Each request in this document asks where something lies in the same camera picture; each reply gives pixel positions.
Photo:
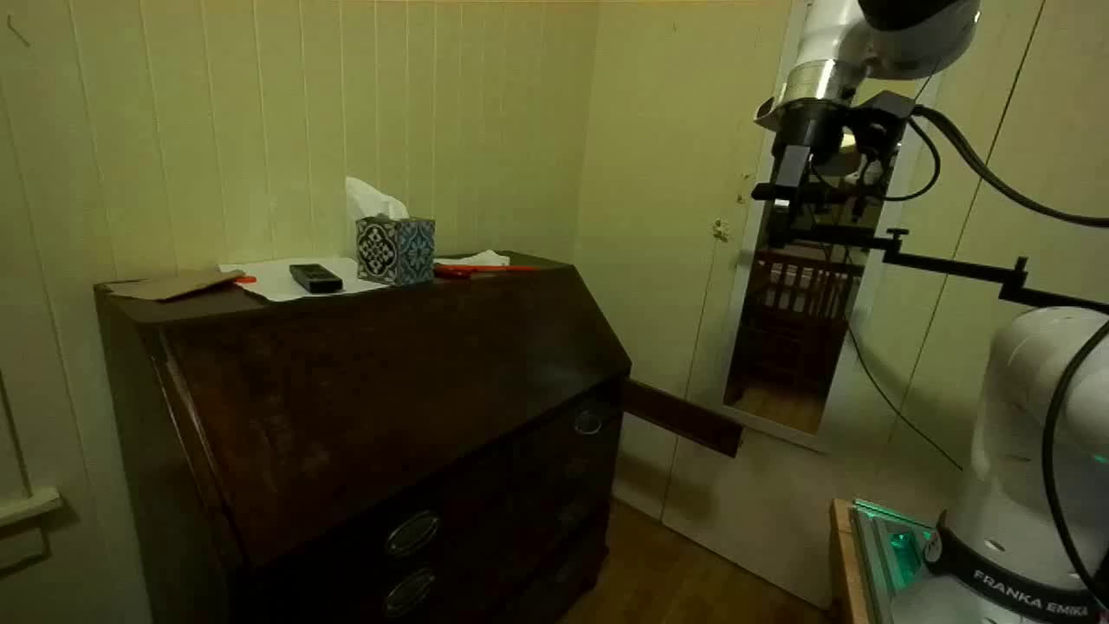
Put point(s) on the black camera mount rod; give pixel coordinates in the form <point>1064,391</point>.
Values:
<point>972,268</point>

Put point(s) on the brown envelope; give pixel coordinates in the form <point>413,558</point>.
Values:
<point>174,286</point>

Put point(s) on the white tissue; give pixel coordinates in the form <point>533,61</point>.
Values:
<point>370,199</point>

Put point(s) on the tall wall mirror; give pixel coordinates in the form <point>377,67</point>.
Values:
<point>799,357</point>

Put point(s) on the black stereo camera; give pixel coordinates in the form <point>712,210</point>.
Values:
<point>824,236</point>

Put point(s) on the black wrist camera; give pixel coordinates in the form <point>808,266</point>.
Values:
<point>887,118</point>

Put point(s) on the white paper sheet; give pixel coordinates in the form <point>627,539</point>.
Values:
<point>266,281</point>

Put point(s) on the white wall ledge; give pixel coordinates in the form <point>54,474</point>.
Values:
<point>27,509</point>

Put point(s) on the dark wooden secretary desk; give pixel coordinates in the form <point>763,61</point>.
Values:
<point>382,393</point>

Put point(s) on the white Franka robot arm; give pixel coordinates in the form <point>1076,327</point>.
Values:
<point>1035,461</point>

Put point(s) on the tall grey metal box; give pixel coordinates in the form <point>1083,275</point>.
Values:
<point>681,417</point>

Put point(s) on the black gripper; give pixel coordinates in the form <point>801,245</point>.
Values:
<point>836,122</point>

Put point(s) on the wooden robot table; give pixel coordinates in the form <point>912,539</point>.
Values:
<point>854,568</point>

